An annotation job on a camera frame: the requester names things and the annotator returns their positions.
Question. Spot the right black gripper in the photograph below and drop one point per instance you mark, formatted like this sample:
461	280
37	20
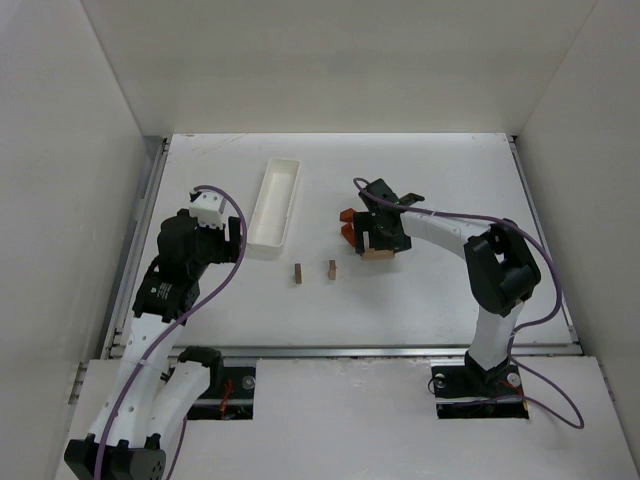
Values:
364	233

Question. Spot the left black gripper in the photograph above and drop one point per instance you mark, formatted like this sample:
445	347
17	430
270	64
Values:
233	237

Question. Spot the long light wood block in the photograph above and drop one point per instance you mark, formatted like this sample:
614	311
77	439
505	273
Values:
377	255

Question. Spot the orange arch wood block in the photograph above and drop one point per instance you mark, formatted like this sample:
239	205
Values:
347	232

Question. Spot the white plastic tray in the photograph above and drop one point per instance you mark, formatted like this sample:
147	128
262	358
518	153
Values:
273	208

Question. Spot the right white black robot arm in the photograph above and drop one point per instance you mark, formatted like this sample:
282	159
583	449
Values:
501	270

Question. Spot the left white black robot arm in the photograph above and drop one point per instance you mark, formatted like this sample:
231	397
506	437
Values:
150	400

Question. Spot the orange roof wood block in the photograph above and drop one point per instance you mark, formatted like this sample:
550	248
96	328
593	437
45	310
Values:
346	216

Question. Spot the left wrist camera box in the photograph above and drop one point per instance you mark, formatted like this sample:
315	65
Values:
207	207

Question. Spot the left aluminium rail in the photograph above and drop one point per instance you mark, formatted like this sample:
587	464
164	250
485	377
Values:
126	272

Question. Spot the front aluminium rail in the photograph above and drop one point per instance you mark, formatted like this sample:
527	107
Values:
309	352

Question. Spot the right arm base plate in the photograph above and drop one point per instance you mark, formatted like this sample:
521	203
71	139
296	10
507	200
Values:
461	393

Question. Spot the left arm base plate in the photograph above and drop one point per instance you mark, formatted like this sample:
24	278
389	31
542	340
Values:
231	400

